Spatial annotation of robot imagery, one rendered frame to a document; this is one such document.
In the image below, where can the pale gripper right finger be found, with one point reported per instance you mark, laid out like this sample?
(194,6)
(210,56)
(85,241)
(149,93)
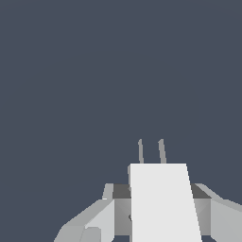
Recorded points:
(214,217)

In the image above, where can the white charger with metal prongs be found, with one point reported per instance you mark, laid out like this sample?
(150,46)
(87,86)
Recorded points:
(162,201)

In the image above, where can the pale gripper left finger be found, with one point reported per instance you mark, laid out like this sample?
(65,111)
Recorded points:
(104,217)

